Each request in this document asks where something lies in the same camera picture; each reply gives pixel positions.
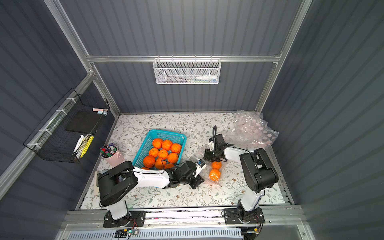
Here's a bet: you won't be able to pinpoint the small bag orange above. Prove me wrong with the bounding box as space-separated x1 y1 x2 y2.
212 162 222 170
155 158 167 170
209 169 221 182

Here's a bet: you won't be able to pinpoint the clear zip-top bag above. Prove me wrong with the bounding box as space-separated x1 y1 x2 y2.
194 144 227 187
231 110 279 150

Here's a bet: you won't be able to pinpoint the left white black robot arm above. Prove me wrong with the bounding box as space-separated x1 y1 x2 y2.
97 160 207 224

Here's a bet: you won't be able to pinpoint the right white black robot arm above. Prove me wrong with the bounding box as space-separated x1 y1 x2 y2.
204 126 279 222

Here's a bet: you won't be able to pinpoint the teal plastic basket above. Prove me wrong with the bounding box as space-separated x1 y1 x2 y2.
133 130 187 170

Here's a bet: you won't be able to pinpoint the green led circuit board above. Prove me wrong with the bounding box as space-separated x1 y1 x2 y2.
114 229 139 240

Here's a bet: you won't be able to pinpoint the pink pen cup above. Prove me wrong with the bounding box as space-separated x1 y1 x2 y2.
100 143 124 167

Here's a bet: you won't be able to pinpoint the yellow marker in basket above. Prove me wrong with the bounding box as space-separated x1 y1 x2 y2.
77 135 94 159

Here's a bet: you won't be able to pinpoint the white marker in basket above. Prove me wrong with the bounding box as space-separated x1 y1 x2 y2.
73 135 85 153

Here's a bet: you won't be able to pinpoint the pink sticky notes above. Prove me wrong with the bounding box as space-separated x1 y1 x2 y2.
93 108 108 116

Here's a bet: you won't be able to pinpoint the black notebook in basket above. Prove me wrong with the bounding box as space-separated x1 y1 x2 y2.
65 111 106 135

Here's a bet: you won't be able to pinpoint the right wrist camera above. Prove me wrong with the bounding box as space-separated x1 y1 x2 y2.
209 141 215 151

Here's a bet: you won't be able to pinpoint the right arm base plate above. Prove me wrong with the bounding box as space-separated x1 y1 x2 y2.
221 207 265 225

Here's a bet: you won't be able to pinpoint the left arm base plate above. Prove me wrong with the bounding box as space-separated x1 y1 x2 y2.
103 211 147 228

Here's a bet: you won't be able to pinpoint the white wire mesh basket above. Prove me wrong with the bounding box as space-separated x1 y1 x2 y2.
153 58 222 85

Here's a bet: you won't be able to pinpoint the aluminium linear rail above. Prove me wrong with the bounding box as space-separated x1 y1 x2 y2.
60 205 308 231

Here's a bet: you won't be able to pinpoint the black wire wall basket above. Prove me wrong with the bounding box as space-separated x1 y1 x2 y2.
24 90 110 163

